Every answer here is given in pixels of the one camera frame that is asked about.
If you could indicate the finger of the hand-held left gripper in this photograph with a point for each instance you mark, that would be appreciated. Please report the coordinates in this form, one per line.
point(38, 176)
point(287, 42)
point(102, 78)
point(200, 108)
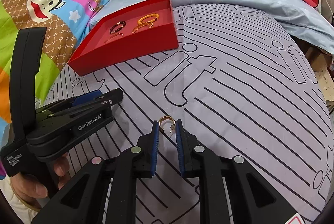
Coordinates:
point(114, 97)
point(88, 96)

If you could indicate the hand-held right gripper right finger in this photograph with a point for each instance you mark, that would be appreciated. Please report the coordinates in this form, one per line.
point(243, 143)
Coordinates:
point(180, 145)

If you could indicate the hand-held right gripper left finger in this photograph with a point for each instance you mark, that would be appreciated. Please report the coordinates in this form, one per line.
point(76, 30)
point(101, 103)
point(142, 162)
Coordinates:
point(155, 145)

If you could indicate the gold hoop earring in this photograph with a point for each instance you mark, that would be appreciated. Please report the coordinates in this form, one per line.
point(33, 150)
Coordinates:
point(162, 119)

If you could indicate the red tray box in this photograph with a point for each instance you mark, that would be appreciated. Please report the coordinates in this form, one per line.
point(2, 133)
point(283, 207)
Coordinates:
point(130, 52)

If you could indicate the thin gold bangle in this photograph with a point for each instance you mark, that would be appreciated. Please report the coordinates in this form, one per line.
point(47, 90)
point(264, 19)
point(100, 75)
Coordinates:
point(114, 36)

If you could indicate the textured gold cuff bangle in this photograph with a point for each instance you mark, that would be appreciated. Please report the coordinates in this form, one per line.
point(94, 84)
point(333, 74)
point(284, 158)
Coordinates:
point(142, 27)

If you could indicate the person's left hand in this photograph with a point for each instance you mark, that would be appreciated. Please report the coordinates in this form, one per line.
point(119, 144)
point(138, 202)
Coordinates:
point(31, 187)

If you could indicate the grey striped bedsheet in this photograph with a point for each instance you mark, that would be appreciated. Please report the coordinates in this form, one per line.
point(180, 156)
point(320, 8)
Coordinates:
point(234, 109)

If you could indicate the brown cardboard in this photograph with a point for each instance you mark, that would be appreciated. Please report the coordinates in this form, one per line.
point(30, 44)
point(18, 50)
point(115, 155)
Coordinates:
point(321, 67)

